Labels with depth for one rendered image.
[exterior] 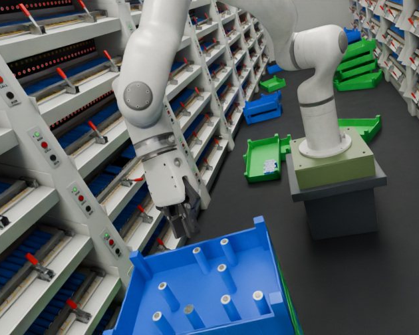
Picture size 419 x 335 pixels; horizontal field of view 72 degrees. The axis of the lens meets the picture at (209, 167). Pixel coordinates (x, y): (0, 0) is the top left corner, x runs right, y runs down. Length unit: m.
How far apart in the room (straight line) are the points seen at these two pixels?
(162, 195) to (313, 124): 0.69
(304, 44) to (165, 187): 0.67
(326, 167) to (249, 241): 0.53
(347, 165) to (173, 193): 0.71
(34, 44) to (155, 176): 0.63
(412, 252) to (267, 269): 0.75
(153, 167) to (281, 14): 0.57
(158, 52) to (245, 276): 0.44
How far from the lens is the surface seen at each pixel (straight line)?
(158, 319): 0.54
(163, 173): 0.55
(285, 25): 0.93
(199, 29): 2.28
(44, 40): 1.08
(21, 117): 0.93
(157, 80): 0.50
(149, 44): 0.53
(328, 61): 1.00
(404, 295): 1.15
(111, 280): 1.11
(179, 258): 0.67
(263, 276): 0.60
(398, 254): 1.26
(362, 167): 1.12
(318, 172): 1.09
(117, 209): 1.11
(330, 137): 1.13
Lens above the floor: 0.93
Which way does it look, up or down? 26 degrees down
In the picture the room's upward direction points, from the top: 23 degrees counter-clockwise
